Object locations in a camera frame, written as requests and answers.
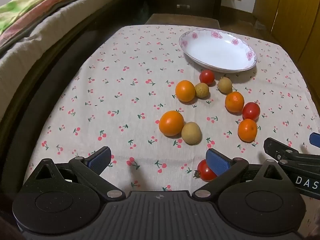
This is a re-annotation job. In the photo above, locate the yellow wooden wardrobe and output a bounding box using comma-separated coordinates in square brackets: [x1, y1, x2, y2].
[252, 0, 320, 80]

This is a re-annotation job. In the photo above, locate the white floral rim plate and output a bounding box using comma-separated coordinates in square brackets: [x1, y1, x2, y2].
[178, 29, 258, 73]

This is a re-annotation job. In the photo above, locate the small orange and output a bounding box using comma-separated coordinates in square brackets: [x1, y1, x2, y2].
[225, 91, 245, 113]
[237, 119, 258, 142]
[175, 80, 196, 102]

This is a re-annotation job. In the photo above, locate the large longan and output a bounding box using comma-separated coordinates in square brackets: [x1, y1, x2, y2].
[181, 122, 202, 145]

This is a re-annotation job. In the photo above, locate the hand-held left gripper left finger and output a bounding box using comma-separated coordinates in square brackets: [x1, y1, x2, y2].
[29, 146, 125, 202]

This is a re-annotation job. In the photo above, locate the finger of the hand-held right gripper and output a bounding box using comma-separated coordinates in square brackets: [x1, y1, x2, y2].
[264, 137, 320, 167]
[309, 132, 320, 147]

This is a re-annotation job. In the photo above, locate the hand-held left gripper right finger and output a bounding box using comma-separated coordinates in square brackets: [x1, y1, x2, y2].
[192, 148, 292, 202]

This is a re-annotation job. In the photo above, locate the red cherry tomato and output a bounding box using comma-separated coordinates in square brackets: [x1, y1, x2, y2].
[242, 102, 261, 121]
[193, 159, 217, 182]
[199, 69, 215, 85]

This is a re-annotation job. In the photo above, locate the cherry print tablecloth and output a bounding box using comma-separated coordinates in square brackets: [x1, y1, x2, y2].
[24, 24, 320, 230]

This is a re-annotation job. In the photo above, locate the dark wooden bed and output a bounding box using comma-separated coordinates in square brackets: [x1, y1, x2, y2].
[0, 0, 153, 180]

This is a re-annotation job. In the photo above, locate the large orange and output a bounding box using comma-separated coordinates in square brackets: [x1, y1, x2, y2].
[159, 110, 185, 137]

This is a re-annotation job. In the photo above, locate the small longan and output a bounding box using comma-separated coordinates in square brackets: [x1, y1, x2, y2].
[195, 83, 210, 98]
[217, 77, 233, 93]

